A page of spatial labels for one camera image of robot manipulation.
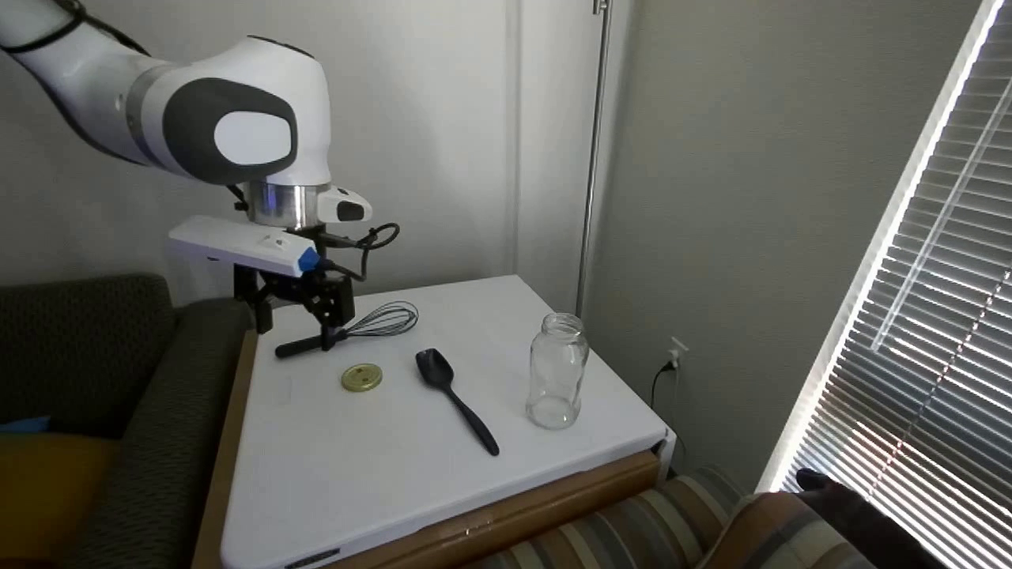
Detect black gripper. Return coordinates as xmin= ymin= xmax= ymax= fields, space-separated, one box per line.
xmin=235 ymin=225 xmax=355 ymax=349

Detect gold metal jar lid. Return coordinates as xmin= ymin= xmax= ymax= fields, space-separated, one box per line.
xmin=339 ymin=362 xmax=382 ymax=392

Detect clear glass jar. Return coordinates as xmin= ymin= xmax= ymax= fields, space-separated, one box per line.
xmin=525 ymin=314 xmax=588 ymax=431

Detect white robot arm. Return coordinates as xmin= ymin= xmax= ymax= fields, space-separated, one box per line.
xmin=0 ymin=0 xmax=370 ymax=357

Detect black silicone spatula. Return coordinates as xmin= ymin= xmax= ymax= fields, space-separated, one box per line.
xmin=414 ymin=347 xmax=500 ymax=455

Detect dark grey sofa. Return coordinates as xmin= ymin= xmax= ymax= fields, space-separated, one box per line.
xmin=0 ymin=276 xmax=252 ymax=569

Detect yellow cushion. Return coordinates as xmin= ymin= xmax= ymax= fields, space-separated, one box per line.
xmin=0 ymin=432 xmax=116 ymax=569

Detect striped cushion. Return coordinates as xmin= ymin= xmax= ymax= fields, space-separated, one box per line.
xmin=463 ymin=472 xmax=953 ymax=569

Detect white window blinds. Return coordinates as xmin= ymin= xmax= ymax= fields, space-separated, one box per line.
xmin=758 ymin=0 xmax=1012 ymax=569

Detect black handled wire whisk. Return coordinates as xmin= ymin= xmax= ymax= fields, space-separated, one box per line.
xmin=274 ymin=299 xmax=421 ymax=361

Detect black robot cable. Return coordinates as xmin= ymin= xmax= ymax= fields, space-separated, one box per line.
xmin=314 ymin=217 xmax=406 ymax=283

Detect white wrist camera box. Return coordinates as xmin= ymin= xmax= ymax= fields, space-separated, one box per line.
xmin=168 ymin=214 xmax=323 ymax=278

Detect wall outlet with plug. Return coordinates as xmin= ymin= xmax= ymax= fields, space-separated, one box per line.
xmin=649 ymin=334 xmax=688 ymax=407

